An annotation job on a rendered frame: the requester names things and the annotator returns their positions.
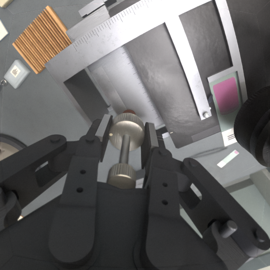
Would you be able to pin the glass slide with pink film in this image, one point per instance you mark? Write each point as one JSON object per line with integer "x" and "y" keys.
{"x": 226, "y": 97}

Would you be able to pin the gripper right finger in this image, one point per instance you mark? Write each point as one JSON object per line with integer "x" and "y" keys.
{"x": 164, "y": 211}

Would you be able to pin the silver slide holder frame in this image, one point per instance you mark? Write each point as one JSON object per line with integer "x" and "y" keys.
{"x": 101, "y": 46}

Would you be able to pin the orange ribbed wooden slide rack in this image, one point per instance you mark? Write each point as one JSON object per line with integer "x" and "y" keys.
{"x": 42, "y": 40}

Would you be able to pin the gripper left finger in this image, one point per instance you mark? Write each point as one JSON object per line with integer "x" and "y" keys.
{"x": 80, "y": 189}

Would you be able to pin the beige flat block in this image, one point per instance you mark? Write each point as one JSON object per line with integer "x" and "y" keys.
{"x": 5, "y": 3}

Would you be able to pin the small glass slide pink tip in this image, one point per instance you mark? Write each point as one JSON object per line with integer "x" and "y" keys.
{"x": 227, "y": 158}

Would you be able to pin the black coarse focus knob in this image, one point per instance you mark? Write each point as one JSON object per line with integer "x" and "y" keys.
{"x": 246, "y": 118}

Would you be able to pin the dark microscope body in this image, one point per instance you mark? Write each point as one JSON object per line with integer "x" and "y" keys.
{"x": 253, "y": 42}

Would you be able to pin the dark microscope stage plate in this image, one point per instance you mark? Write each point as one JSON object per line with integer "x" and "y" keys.
{"x": 160, "y": 84}

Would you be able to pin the small silver knurled stage knob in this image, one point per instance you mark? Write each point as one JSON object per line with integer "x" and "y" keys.
{"x": 122, "y": 177}

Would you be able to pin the red-brown round cap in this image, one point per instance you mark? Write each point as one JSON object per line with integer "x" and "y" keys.
{"x": 129, "y": 111}

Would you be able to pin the black fine focus knob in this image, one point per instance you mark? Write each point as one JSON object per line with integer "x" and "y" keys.
{"x": 262, "y": 147}

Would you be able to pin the large silver knurled stage knob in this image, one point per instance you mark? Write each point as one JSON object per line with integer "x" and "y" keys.
{"x": 126, "y": 130}

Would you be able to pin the silver holder screw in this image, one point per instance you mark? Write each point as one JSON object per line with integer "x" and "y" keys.
{"x": 206, "y": 115}

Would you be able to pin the white box with printed label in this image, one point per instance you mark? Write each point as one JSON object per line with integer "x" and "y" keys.
{"x": 16, "y": 73}

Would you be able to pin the beige card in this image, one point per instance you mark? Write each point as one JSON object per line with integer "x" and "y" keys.
{"x": 2, "y": 30}

